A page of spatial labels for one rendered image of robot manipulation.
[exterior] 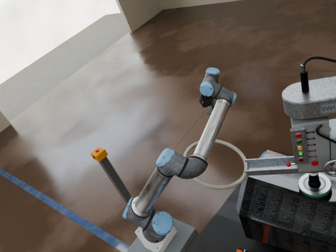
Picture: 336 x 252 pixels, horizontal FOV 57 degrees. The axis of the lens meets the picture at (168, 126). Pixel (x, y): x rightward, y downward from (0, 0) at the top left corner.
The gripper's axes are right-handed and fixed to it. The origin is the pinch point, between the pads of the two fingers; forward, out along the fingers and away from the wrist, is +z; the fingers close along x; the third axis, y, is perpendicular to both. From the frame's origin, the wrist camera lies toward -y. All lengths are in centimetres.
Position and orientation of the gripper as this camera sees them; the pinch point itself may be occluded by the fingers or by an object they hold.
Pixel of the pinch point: (208, 112)
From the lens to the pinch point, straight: 230.1
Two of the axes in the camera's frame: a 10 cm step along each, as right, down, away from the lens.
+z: -0.5, 7.4, 6.7
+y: -9.5, 1.7, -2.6
